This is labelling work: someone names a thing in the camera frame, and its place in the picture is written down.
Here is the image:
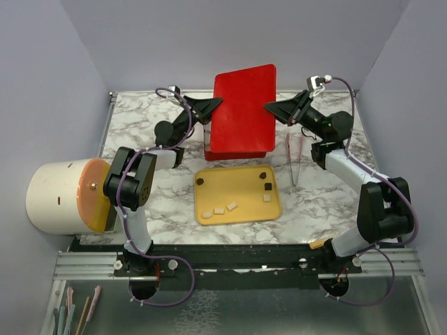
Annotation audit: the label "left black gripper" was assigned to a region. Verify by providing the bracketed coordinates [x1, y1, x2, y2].
[173, 96, 224, 146]

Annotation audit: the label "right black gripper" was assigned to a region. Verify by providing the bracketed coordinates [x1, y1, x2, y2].
[261, 90, 327, 142]

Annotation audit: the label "red box lid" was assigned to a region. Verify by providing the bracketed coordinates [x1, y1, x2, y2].
[210, 64, 277, 153]

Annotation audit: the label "red chocolate box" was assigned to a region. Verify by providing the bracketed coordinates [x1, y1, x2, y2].
[203, 124, 267, 161]

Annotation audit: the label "pink silicone tongs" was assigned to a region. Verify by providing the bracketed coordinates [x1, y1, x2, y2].
[286, 133, 305, 187]

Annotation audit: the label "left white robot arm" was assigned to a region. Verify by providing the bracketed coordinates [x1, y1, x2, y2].
[103, 89, 223, 276]

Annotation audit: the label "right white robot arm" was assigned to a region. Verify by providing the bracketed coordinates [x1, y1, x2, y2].
[264, 90, 418, 273]

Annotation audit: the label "white chocolate centre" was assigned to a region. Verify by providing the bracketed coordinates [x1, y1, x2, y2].
[226, 202, 237, 211]

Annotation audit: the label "yellow tray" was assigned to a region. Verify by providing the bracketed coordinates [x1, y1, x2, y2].
[194, 165, 282, 225]

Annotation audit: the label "yellow stick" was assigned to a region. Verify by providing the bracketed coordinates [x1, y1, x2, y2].
[309, 238, 331, 250]

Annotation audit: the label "white cylinder with orange disc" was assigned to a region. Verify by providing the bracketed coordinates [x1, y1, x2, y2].
[26, 158, 117, 235]

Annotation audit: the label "pink stick on floor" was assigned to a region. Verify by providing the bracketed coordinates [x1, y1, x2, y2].
[86, 285, 101, 322]

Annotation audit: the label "wooden stick on floor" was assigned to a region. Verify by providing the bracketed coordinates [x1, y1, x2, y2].
[75, 297, 90, 335]

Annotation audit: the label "grey sticks on floor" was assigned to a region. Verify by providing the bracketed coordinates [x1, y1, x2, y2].
[53, 286, 75, 335]

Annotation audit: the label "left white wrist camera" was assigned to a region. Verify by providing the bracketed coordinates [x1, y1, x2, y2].
[168, 85, 181, 96]

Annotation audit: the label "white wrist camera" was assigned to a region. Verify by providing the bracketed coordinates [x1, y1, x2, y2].
[307, 75, 332, 93]
[168, 85, 181, 96]

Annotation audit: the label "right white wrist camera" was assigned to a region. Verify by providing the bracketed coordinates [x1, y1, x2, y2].
[307, 75, 332, 93]

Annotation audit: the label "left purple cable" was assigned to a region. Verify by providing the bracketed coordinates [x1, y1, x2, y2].
[116, 87, 196, 308]

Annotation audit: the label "purple cable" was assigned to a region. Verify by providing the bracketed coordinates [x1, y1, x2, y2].
[116, 87, 196, 308]
[321, 76, 420, 306]

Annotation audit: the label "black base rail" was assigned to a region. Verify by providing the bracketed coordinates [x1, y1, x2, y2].
[114, 244, 361, 291]

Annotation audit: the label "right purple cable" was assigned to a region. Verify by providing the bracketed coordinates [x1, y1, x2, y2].
[321, 76, 420, 306]

